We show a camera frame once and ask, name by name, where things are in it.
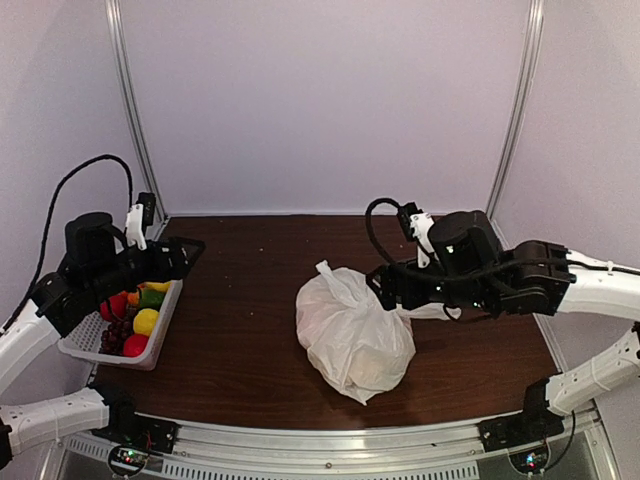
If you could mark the left aluminium frame post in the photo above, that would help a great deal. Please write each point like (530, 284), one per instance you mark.
(116, 31)

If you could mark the white plastic bag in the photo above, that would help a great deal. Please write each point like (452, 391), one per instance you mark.
(360, 349)

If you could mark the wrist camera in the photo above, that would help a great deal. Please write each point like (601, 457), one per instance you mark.
(139, 218)
(415, 225)

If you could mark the white perforated plastic basket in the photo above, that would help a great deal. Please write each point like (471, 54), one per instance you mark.
(84, 341)

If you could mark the front aluminium rail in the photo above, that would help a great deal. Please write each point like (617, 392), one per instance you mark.
(452, 450)

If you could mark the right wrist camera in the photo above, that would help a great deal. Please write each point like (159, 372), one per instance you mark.
(415, 225)

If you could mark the yellow fruit upper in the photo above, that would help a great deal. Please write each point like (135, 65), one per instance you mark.
(161, 287)

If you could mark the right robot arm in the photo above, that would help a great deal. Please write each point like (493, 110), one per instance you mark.
(588, 308)

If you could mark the circuit board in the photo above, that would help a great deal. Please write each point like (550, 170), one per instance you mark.
(531, 461)
(127, 461)

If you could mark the yellow fruit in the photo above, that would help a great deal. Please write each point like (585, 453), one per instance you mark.
(161, 287)
(145, 321)

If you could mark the red fruit lower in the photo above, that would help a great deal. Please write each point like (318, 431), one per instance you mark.
(135, 345)

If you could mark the green pepper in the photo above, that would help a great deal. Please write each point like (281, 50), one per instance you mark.
(151, 299)

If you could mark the left circuit board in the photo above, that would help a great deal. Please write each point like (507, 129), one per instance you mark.
(127, 461)

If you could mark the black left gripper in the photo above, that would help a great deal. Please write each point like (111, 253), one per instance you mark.
(177, 267)

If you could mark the red fruit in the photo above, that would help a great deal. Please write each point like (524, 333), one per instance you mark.
(135, 345)
(115, 308)

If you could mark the aluminium frame post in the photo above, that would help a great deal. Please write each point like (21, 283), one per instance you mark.
(116, 31)
(528, 64)

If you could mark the right aluminium frame post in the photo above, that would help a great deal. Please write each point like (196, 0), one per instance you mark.
(528, 64)

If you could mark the yellow fruit lower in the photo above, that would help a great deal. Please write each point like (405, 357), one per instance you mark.
(145, 321)

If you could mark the orange fruit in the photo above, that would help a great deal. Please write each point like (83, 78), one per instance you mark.
(133, 298)

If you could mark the red fruit upper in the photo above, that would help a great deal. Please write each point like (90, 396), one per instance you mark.
(115, 308)

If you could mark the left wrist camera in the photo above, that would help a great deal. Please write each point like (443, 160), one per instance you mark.
(139, 218)

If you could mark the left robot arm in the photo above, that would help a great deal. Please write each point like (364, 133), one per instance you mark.
(42, 397)

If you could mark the dark purple grapes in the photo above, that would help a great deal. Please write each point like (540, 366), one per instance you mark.
(118, 330)

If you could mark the right circuit board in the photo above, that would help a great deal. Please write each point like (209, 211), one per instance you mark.
(531, 461)

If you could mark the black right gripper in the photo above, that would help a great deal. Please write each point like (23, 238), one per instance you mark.
(390, 274)

